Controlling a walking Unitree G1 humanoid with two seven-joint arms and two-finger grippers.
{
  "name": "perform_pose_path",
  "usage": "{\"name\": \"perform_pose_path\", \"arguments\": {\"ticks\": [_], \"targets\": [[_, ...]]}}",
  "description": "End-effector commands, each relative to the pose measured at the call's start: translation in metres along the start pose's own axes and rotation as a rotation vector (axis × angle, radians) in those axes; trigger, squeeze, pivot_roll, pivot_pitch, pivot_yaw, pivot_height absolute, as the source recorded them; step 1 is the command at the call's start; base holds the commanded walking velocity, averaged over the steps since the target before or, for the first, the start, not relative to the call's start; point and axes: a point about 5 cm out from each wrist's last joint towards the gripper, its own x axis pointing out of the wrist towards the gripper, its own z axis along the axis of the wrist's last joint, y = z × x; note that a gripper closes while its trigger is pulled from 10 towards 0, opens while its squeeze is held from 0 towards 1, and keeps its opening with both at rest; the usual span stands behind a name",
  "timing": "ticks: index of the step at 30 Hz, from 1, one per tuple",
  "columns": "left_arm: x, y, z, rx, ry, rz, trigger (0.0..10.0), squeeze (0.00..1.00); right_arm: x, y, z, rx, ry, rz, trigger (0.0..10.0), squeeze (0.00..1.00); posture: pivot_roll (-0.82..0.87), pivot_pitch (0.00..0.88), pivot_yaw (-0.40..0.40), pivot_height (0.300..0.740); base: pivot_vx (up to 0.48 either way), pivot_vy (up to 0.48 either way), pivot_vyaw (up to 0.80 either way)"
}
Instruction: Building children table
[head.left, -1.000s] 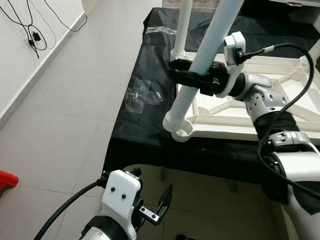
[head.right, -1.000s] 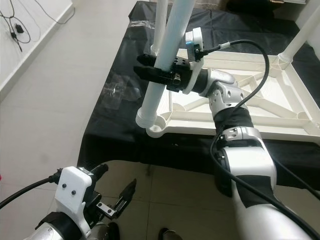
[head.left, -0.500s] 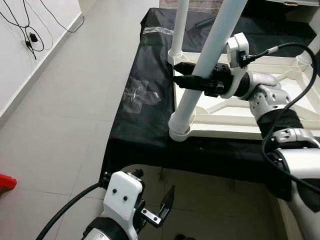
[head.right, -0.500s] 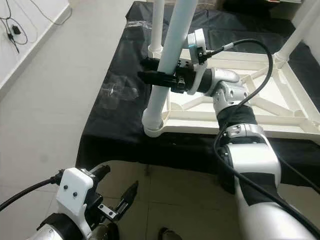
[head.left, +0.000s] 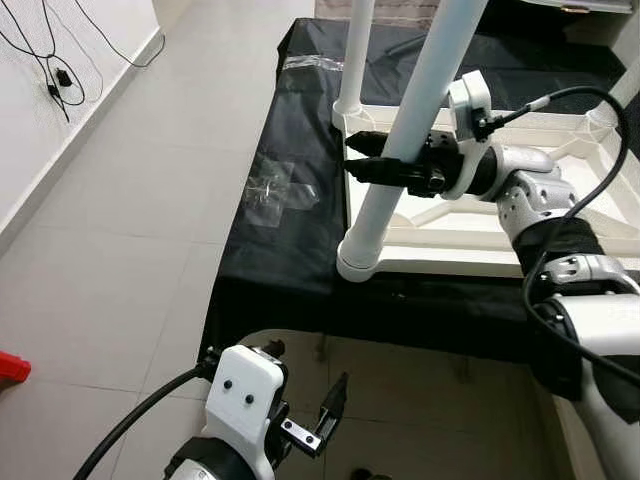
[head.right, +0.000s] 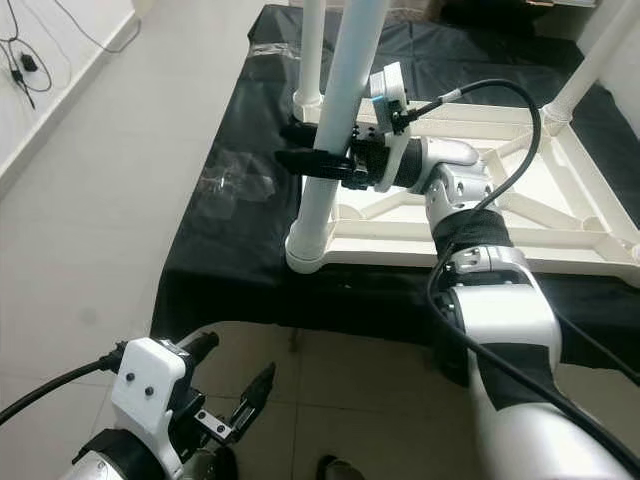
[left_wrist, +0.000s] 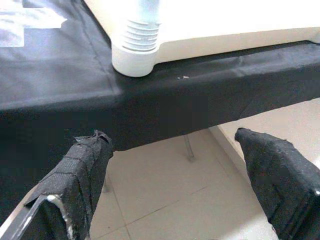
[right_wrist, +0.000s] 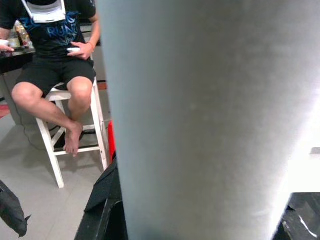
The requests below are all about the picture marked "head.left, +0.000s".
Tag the white plastic table top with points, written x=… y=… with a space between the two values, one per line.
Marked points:
x=450 y=240

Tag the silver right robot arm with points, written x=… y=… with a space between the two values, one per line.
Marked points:
x=560 y=250

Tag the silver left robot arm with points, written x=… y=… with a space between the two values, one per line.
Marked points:
x=215 y=465

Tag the grey metal table leg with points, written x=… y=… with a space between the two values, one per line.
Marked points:
x=322 y=348

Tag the black robot foot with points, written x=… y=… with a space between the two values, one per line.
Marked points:
x=365 y=474

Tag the clear tape strip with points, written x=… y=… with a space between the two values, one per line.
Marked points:
x=315 y=62

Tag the black tablecloth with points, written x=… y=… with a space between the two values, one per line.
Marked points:
x=300 y=250

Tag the crumpled clear tape patch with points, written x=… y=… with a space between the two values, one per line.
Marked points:
x=275 y=190

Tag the beige patterned box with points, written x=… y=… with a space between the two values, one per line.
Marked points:
x=400 y=10

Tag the red plastic object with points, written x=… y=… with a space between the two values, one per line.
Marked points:
x=10 y=368

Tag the black power adapter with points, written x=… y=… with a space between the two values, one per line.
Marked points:
x=63 y=77

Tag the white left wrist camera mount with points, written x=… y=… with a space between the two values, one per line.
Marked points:
x=245 y=390

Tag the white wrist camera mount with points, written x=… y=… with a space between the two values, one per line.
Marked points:
x=468 y=110
x=245 y=390

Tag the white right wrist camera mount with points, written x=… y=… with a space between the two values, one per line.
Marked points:
x=468 y=110

